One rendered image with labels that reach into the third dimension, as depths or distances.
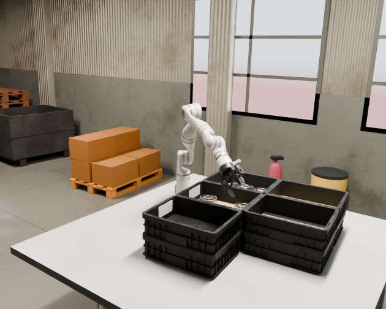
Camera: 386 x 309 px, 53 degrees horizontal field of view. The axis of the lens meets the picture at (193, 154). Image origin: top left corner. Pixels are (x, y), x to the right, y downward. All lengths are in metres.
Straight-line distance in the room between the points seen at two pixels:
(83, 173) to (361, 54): 3.34
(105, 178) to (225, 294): 3.13
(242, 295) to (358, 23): 3.09
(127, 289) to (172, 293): 0.19
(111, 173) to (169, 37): 1.94
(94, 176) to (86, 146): 0.37
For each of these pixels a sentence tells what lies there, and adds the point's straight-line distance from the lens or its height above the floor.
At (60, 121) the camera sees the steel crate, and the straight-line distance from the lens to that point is 6.33.
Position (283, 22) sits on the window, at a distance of 4.40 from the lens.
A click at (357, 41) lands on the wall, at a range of 4.17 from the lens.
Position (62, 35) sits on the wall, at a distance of 6.86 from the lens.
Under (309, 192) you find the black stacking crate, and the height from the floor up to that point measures 0.88.
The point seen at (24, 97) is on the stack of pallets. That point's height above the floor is 0.85.
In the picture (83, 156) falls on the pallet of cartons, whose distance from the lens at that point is 4.78.
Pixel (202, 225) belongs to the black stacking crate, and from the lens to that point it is 1.98.
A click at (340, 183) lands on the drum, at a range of 3.95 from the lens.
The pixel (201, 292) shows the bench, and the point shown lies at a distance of 1.72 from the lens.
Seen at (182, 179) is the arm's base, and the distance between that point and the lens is 2.53.
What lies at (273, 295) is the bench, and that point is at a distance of 1.75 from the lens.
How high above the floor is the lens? 1.67
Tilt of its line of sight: 15 degrees down
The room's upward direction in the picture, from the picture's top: 2 degrees clockwise
